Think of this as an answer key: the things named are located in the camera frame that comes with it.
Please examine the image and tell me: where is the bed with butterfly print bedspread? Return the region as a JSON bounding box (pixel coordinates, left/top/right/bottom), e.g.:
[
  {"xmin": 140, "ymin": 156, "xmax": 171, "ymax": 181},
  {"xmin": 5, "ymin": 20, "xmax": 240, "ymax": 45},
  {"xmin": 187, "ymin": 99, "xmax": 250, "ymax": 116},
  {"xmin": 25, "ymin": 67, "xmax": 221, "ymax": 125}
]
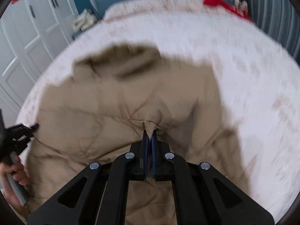
[{"xmin": 16, "ymin": 0, "xmax": 300, "ymax": 223}]

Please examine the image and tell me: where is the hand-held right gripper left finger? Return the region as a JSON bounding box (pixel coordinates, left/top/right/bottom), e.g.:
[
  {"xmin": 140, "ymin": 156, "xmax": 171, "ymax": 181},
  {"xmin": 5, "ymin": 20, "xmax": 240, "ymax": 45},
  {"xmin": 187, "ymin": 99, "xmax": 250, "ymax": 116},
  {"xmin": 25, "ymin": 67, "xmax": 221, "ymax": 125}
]
[{"xmin": 27, "ymin": 130, "xmax": 150, "ymax": 225}]

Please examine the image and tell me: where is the red plush toy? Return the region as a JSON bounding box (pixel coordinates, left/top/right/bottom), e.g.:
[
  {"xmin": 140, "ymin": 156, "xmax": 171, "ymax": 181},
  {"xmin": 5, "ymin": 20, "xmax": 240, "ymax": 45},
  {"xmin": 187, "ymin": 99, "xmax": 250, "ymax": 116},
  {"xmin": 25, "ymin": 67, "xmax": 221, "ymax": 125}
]
[{"xmin": 199, "ymin": 0, "xmax": 252, "ymax": 23}]

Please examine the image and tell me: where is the stack of folded cream cloths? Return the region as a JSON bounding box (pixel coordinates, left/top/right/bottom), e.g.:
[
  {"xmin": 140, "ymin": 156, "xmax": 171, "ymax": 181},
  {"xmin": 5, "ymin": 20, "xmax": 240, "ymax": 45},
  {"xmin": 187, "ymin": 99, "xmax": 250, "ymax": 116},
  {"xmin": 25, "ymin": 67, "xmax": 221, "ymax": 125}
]
[{"xmin": 73, "ymin": 9, "xmax": 96, "ymax": 32}]

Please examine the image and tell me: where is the tan quilted jacket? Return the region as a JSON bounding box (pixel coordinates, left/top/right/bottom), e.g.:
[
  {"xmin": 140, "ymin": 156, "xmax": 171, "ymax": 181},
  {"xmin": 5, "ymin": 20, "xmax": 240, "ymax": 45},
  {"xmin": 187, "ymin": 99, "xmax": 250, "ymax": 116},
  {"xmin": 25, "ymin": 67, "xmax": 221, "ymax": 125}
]
[{"xmin": 23, "ymin": 41, "xmax": 251, "ymax": 225}]

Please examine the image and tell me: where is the butterfly print pillow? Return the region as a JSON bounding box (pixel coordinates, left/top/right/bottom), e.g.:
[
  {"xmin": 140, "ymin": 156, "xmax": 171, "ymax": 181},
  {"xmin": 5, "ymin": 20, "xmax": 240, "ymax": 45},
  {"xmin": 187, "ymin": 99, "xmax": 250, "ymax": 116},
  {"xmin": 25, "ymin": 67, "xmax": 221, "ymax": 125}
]
[{"xmin": 103, "ymin": 0, "xmax": 209, "ymax": 21}]

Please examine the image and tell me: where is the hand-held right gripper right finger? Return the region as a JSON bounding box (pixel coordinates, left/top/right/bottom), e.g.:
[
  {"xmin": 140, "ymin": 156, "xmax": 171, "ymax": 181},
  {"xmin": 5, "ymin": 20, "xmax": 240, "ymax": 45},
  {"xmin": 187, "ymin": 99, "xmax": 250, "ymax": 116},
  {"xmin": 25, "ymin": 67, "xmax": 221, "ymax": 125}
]
[{"xmin": 151, "ymin": 130, "xmax": 275, "ymax": 225}]

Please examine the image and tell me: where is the grey curtain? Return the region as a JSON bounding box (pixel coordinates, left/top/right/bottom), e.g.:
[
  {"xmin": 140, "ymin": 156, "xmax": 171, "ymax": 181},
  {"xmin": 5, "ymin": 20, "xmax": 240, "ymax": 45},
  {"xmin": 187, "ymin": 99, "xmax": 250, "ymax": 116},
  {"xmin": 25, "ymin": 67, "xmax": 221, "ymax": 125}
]
[{"xmin": 246, "ymin": 0, "xmax": 300, "ymax": 64}]

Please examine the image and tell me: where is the small mouse plush toy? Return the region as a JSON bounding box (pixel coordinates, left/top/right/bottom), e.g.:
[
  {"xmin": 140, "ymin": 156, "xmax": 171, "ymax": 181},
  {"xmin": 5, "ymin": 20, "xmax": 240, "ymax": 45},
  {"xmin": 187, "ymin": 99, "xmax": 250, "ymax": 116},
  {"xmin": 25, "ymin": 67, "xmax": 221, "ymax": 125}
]
[{"xmin": 234, "ymin": 0, "xmax": 249, "ymax": 17}]

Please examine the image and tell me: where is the person's left hand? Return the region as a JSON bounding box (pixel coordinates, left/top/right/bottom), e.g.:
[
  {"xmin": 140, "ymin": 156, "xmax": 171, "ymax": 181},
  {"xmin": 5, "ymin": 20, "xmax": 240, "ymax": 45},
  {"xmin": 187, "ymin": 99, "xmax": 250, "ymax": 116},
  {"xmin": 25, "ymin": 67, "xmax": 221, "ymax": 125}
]
[{"xmin": 0, "ymin": 156, "xmax": 30, "ymax": 210}]

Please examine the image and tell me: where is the white wardrobe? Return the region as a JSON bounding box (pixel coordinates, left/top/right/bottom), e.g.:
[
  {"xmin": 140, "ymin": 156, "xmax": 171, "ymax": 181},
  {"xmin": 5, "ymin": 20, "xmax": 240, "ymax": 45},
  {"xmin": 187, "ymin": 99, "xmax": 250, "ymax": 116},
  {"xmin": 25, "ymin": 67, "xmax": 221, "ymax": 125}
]
[{"xmin": 0, "ymin": 0, "xmax": 79, "ymax": 113}]

